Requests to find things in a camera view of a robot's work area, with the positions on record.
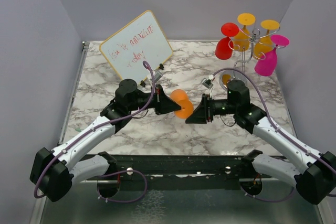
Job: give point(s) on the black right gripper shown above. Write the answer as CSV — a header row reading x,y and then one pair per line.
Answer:
x,y
202,113

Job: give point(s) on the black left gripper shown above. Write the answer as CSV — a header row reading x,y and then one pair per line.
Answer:
x,y
163,103

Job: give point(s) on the orange plastic wine glass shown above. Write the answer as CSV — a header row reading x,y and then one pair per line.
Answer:
x,y
181,98

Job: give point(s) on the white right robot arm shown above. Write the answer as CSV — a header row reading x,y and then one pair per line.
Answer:
x,y
309,171

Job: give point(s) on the red plastic wine glass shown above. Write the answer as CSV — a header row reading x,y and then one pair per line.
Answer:
x,y
224,47

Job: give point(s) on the magenta plastic wine glass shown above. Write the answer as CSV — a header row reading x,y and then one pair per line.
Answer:
x,y
267,64

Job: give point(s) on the yellow wine glass rear left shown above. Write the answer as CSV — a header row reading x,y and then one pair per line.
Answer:
x,y
241,40

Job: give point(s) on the yellow wine glass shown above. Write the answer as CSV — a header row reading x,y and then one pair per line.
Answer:
x,y
265,44
241,40

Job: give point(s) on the chrome wine glass rack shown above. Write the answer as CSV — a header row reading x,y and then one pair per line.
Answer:
x,y
246,56

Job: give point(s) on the yellow wine glass rear right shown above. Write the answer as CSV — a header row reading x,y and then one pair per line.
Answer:
x,y
265,44

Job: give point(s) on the yellow framed whiteboard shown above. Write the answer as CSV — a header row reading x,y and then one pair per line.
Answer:
x,y
140,40

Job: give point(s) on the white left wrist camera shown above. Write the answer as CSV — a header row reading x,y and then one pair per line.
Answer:
x,y
157,75

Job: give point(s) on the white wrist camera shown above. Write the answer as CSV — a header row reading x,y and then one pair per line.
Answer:
x,y
157,75
208,83

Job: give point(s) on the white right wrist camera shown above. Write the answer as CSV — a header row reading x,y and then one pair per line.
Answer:
x,y
208,83

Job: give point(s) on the black front mounting rail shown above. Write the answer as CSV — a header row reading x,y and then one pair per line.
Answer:
x,y
186,172

